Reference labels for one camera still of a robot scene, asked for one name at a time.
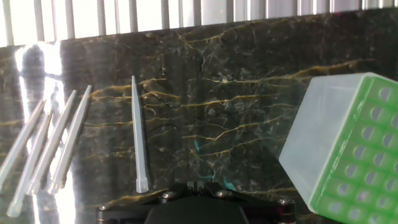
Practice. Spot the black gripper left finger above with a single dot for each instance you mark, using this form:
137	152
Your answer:
133	208

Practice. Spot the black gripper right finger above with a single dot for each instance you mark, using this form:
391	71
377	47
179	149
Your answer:
264	209

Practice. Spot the large clear pipette tip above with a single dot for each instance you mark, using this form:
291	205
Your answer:
139	137
51	146
72	140
18	143
29	168

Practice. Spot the green pipette tip holder box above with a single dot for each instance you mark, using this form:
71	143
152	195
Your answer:
351	149

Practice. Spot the black marble pattern mat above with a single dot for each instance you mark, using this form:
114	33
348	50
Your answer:
233	93

